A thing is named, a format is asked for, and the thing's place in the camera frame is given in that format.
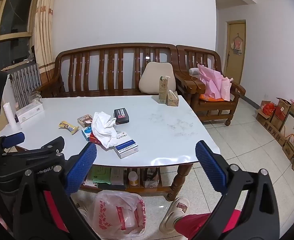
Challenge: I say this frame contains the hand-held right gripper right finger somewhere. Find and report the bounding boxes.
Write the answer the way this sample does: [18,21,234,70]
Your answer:
[187,140,280,240]

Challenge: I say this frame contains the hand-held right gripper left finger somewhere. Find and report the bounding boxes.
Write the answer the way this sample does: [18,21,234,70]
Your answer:
[13,142,102,240]

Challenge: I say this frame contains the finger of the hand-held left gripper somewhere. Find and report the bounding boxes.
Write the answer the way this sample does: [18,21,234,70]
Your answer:
[0,132,25,149]
[40,136,65,154]

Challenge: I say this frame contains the brown patterned small box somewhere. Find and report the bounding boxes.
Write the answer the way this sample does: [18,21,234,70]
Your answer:
[77,114,94,128]

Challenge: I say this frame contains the red printed white plastic bag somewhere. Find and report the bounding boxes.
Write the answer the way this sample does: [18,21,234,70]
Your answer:
[85,190,147,238]

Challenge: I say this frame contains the green packet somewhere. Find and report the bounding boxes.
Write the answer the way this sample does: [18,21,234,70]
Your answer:
[91,167,111,184]

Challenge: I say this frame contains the yellow snack wrapper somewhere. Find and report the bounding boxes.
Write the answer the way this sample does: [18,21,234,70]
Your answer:
[59,121,80,135]

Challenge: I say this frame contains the white paper roll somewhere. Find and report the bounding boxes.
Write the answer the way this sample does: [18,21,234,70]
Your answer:
[3,102,17,130]

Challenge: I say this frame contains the small red box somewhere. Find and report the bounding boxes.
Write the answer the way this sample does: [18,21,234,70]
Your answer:
[89,133,103,145]

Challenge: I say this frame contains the flat white box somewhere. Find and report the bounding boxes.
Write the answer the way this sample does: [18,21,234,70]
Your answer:
[15,101,43,124]

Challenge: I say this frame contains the blue medicine box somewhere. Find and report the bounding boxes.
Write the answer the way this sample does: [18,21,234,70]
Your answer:
[81,126,95,142]

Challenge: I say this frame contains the white packet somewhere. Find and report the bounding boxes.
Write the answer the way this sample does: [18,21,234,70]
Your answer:
[110,167,125,185]

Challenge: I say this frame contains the crumpled white tissue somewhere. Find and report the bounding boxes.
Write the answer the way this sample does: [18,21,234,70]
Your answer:
[90,111,120,149]

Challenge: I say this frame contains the glass mug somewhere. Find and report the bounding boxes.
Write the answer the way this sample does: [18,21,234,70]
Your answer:
[28,91,43,103]

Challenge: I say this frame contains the white blue-striped medicine box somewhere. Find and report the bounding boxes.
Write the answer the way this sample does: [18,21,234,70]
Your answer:
[112,140,140,159]

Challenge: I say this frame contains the person's left leg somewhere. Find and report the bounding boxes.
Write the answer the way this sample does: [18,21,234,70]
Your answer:
[43,190,70,233]

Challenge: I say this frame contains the person's leg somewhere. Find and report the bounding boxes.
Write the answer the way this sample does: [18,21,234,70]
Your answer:
[174,209,242,240]
[43,190,70,233]

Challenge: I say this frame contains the white pill bottle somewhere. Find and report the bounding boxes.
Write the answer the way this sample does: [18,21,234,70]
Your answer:
[128,171,138,186]

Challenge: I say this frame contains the small white medicine box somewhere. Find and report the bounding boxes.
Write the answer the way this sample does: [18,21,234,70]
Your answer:
[114,131,130,143]

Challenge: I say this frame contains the person's right leg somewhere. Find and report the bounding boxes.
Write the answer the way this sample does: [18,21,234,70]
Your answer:
[174,209,242,240]

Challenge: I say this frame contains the beige slipper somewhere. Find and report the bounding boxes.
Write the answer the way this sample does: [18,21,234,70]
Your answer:
[159,197,190,234]

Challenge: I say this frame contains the grey radiator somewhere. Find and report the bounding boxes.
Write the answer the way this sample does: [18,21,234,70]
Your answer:
[9,63,42,108]

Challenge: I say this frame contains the clear plastic container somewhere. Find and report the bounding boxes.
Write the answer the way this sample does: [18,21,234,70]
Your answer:
[143,167,160,188]

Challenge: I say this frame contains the black rectangular box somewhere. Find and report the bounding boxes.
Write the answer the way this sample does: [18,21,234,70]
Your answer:
[113,108,131,125]

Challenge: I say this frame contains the orange seat pad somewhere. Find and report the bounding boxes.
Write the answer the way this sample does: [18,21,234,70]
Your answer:
[199,94,222,102]

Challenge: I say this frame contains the short brown drink carton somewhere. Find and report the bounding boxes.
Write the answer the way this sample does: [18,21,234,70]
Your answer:
[166,89,180,106]

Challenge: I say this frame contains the row of cardboard boxes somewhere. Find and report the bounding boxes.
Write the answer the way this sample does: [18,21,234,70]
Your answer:
[255,96,294,177]

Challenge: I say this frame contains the wooden armchair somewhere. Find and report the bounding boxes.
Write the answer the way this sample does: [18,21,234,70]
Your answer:
[176,45,246,126]

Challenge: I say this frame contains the pink plastic bag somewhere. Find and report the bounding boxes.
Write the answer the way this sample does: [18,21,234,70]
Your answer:
[197,64,234,102]

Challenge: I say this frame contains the long wooden sofa bench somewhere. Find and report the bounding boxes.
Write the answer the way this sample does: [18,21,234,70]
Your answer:
[33,42,180,99]

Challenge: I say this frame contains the tall green drink carton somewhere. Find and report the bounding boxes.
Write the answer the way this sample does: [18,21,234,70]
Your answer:
[158,76,171,104]

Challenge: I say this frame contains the yellow wooden door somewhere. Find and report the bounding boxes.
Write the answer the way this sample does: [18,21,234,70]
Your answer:
[224,19,247,85]

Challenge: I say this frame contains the beige cushion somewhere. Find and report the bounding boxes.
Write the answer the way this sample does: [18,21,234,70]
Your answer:
[138,62,177,95]

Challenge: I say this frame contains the beige curtain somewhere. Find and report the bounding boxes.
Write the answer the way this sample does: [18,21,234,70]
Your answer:
[33,0,56,85]

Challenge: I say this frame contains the cream framed window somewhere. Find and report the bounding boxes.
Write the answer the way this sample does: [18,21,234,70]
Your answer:
[0,0,41,68]

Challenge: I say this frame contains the hanging cloth decoration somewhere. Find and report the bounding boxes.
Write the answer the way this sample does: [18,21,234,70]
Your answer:
[231,34,244,55]

